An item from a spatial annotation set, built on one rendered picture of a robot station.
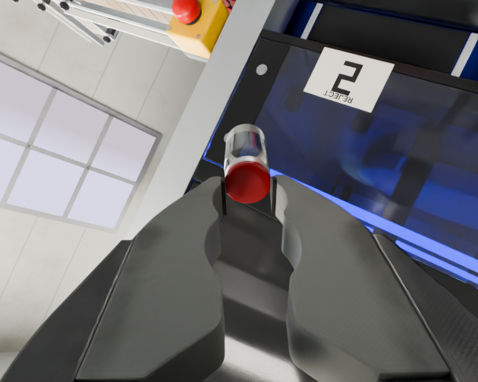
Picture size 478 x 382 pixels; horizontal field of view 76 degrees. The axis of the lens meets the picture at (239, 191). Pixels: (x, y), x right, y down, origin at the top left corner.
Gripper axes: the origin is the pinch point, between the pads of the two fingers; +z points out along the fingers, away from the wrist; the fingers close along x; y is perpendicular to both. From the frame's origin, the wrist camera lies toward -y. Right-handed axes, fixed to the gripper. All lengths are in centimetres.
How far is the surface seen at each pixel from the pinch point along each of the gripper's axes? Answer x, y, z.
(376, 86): 15.5, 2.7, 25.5
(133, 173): -102, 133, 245
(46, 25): -138, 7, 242
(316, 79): 9.3, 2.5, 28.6
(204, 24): -5.0, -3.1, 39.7
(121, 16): -27, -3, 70
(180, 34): -8.9, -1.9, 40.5
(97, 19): -38, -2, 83
